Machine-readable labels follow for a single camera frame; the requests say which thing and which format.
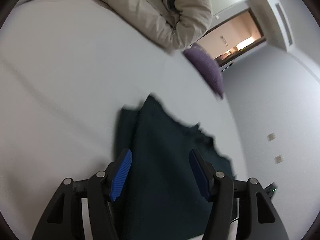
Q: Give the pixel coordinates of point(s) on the left gripper blue right finger pad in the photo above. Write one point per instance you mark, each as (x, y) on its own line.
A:
(257, 218)

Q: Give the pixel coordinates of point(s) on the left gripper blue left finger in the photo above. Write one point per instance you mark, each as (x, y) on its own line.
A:
(62, 218)

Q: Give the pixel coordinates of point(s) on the dark green sweater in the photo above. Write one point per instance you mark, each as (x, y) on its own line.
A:
(160, 198)

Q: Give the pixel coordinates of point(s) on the white bed sheet mattress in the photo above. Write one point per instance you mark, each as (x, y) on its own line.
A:
(67, 68)

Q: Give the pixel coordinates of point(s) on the purple cushion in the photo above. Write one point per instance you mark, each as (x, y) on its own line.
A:
(207, 67)

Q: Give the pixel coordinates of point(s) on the dark brown door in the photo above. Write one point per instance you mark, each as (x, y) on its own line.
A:
(231, 56)

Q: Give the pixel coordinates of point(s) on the ceiling air vent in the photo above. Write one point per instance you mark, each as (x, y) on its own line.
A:
(285, 23)

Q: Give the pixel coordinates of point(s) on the rolled beige duvet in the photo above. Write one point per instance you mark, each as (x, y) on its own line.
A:
(172, 24)

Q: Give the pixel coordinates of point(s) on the wall socket plate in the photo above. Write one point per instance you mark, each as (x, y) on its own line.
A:
(271, 137)
(278, 159)

